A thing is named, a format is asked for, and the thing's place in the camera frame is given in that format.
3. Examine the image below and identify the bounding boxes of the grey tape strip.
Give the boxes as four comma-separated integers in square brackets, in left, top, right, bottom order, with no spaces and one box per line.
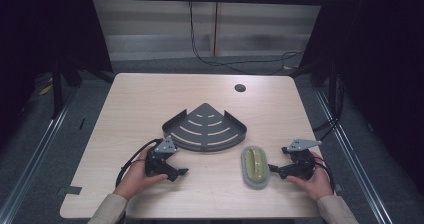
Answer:
[64,185,83,196]

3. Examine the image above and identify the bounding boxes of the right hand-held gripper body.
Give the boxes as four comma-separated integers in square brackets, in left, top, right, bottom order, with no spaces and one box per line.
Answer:
[280,138,323,181]

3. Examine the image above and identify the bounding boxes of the person's left hand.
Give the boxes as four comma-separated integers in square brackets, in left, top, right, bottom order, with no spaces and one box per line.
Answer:
[113,145,169,202]

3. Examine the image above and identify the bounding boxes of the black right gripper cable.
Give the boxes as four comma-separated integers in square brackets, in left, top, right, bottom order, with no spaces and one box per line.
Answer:
[312,154,336,192]

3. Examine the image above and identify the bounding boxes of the black floor cables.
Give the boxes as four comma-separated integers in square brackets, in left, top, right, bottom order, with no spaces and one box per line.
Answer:
[312,73,346,142]

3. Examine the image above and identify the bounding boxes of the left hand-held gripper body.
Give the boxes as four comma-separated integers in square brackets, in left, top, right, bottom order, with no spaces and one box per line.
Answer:
[144,135,178,179]

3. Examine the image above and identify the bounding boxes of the black metal stand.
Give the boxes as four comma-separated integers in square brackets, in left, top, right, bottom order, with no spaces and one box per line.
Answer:
[50,59,65,120]

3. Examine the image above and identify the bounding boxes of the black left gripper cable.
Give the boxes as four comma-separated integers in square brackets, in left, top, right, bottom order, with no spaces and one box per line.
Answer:
[114,137,164,189]

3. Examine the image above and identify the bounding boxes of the person's right hand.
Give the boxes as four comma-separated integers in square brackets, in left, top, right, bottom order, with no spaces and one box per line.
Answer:
[286,151,335,203]

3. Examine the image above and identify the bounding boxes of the black wall cable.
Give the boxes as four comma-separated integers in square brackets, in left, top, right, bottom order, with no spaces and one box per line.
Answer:
[187,0,305,76]

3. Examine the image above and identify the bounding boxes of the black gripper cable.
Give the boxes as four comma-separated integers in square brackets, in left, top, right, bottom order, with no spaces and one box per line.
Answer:
[312,154,336,192]
[114,137,164,189]

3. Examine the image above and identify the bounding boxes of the yellow scrap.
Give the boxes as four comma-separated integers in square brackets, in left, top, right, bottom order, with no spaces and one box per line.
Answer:
[38,83,54,97]

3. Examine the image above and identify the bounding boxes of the black curtain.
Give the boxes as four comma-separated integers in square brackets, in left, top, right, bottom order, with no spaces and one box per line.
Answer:
[0,0,114,148]
[298,0,424,198]

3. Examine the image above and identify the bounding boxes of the metal floor rail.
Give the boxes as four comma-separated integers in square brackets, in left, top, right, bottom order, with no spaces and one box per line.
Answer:
[312,87,396,224]
[0,89,81,224]

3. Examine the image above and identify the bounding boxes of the green sponge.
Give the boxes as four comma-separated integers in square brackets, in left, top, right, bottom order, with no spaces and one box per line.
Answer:
[240,145,271,190]

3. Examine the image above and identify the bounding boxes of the dark grey metal corner shelf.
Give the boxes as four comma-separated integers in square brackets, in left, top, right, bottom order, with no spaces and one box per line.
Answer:
[161,102,248,153]

